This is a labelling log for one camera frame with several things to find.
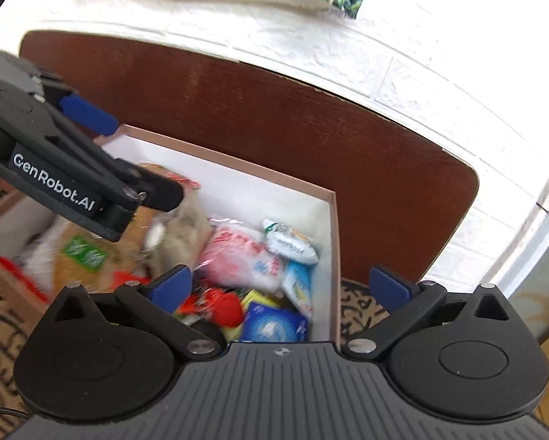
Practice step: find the blue square packet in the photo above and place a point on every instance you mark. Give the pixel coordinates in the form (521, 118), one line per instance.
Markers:
(274, 325)

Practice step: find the light blue wipes packet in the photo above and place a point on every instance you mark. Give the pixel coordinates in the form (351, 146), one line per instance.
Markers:
(297, 286)

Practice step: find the beige plastic bag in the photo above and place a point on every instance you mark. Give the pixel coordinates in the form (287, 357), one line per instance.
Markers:
(182, 233)

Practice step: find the brown bread packet green label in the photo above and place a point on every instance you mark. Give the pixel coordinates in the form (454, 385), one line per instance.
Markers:
(84, 252)

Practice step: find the yellow packet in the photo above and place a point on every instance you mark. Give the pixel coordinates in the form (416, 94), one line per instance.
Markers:
(260, 300)

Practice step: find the brown wooden board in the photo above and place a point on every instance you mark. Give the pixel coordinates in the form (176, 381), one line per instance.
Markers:
(302, 123)

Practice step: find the green white snack packet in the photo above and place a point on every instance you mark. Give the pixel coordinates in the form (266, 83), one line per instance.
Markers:
(290, 243)

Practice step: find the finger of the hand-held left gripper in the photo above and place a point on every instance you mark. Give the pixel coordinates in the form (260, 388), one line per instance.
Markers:
(155, 192)
(91, 114)

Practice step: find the red round toy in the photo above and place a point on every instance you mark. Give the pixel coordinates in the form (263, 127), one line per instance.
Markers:
(227, 307)

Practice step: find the pink white snack packet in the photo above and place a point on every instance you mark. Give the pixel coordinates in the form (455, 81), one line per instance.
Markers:
(237, 256)

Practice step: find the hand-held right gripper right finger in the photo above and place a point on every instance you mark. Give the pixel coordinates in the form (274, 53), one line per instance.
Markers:
(391, 288)

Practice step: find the brown cardboard box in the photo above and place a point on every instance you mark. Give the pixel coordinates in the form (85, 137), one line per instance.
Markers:
(256, 183)

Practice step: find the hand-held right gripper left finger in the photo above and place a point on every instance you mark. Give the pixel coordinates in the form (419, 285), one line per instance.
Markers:
(173, 286)

